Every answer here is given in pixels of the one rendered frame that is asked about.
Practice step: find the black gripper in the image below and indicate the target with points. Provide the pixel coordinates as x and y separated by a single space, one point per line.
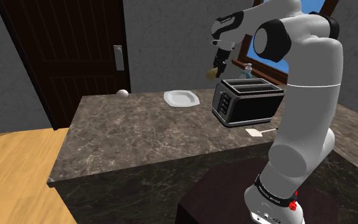
221 60

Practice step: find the tan potato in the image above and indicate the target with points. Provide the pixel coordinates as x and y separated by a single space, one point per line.
211 73

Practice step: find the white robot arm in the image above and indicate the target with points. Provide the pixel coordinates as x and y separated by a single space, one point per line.
312 102

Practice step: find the black silver toaster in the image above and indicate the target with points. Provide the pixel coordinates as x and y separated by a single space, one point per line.
243 104

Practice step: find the clear soap dispenser bottle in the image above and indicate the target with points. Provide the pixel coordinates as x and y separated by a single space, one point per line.
246 73

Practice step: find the white egg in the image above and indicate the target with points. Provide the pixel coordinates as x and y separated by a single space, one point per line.
122 93

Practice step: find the white plate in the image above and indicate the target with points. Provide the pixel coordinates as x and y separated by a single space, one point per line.
181 98

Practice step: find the white spatula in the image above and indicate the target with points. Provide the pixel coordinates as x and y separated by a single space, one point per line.
254 132

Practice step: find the wooden framed window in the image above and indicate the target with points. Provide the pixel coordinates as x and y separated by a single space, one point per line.
270 66

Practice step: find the dark wooden door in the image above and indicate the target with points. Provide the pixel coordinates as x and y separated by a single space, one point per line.
70 52

